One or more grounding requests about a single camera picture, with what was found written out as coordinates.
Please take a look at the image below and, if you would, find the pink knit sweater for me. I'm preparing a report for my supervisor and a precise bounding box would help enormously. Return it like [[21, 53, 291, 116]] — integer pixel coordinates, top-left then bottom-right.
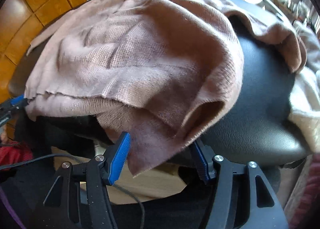
[[24, 0, 306, 175]]

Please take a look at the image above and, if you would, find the red knit garment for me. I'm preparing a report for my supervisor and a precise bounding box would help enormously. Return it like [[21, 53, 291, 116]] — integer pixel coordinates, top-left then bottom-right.
[[0, 141, 34, 165]]

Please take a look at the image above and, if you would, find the black leather ottoman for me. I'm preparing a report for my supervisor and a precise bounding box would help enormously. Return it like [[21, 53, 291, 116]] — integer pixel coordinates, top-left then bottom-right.
[[8, 0, 312, 167]]

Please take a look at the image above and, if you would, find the orange wooden cabinet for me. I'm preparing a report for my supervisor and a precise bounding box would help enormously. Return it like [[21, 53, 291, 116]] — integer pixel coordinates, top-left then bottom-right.
[[1, 0, 86, 101]]

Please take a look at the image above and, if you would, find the cream fluffy blanket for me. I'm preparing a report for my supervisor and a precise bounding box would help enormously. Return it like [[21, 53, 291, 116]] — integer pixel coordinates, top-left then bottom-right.
[[289, 21, 319, 153]]

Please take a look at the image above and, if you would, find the cluttered wooden side table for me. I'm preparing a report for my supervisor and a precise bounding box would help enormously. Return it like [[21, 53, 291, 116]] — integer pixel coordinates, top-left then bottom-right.
[[270, 0, 319, 34]]

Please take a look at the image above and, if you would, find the black cable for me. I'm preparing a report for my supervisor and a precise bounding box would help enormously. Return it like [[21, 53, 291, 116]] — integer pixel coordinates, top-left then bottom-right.
[[0, 152, 146, 229]]

